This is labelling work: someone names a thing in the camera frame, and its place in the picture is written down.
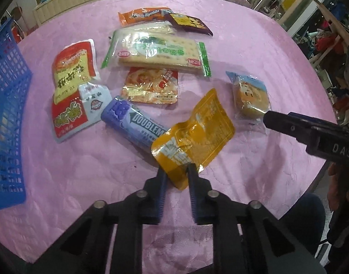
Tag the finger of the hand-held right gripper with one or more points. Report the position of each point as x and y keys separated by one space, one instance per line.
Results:
x=282 y=122

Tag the person's right hand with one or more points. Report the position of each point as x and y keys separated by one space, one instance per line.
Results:
x=338 y=185

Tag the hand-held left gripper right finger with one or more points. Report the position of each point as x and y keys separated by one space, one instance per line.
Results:
x=193 y=194

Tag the orange red snack packet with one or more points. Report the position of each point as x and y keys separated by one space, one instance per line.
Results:
x=151 y=87

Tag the orange snack bar packet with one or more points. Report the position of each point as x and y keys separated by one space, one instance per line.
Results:
x=143 y=14

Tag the green cracker packet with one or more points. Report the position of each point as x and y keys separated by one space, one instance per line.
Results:
x=157 y=51

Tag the cake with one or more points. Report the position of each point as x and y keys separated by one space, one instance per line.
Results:
x=250 y=97

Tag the blue plastic basket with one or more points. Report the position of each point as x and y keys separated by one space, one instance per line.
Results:
x=7 y=105

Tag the pink tablecloth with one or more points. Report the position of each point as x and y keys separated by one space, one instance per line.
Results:
x=248 y=177

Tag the yellow foil snack pouch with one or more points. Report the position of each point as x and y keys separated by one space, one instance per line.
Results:
x=197 y=131

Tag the clear white biscuit packet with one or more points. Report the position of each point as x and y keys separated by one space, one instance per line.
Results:
x=151 y=27

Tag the red and yellow snack packet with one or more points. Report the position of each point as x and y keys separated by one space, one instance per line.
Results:
x=73 y=68

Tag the purple and yellow snack packet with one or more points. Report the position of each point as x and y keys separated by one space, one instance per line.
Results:
x=188 y=22

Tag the red and silver-blue snack packet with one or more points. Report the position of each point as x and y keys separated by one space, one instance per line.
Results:
x=74 y=114

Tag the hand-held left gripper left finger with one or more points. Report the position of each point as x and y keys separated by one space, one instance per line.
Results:
x=162 y=194

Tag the blue chewing gum packet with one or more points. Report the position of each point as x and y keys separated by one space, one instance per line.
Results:
x=129 y=118

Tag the person's leg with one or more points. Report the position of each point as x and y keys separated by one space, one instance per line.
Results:
x=302 y=228

